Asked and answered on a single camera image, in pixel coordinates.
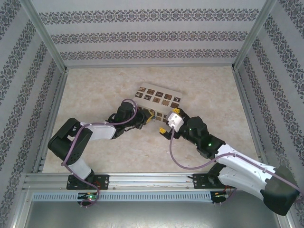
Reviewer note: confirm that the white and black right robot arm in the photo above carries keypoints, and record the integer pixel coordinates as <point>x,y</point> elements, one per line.
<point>244,164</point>

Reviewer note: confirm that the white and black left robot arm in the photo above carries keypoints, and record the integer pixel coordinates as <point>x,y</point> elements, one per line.
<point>71,142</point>

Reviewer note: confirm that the small circuit board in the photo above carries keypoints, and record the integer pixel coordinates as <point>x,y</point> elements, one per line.
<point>219,195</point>
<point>89,196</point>

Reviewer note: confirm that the grey metal shelf plate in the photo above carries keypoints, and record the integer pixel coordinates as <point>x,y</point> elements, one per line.
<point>152,216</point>

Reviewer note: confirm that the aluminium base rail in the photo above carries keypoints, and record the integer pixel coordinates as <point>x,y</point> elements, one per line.
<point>152,180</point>

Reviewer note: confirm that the aluminium side rail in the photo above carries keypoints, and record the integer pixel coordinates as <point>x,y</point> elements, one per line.
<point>244,99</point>
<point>57,99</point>

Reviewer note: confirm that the aluminium frame post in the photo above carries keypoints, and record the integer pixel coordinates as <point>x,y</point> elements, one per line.
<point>42,33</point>
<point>255,33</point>

